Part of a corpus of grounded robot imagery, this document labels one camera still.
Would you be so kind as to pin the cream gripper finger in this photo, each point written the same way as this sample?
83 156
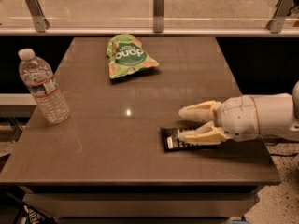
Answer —
203 112
207 134

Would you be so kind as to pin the middle metal railing bracket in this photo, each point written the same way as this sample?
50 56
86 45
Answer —
158 16

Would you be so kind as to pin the right metal railing bracket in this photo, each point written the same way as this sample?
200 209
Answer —
275 24

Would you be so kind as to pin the dark snack box under table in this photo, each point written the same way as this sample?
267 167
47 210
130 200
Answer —
29 215

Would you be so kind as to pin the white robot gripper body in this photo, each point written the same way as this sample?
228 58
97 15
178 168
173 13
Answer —
238 117

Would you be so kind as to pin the green rice chip bag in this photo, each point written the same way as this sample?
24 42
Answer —
126 56

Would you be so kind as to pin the left metal railing bracket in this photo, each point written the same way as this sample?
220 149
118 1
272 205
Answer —
40 21

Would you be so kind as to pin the metal railing bracket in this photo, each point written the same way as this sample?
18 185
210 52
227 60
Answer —
275 24
158 16
40 21

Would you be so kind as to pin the glass railing panel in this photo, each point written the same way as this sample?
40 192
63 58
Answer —
178 14

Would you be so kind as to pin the clear plastic water bottle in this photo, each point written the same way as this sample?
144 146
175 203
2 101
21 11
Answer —
39 79

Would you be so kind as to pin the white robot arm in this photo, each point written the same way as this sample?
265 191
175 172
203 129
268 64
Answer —
278 114

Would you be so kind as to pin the black rxbar chocolate bar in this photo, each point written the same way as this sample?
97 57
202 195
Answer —
172 143

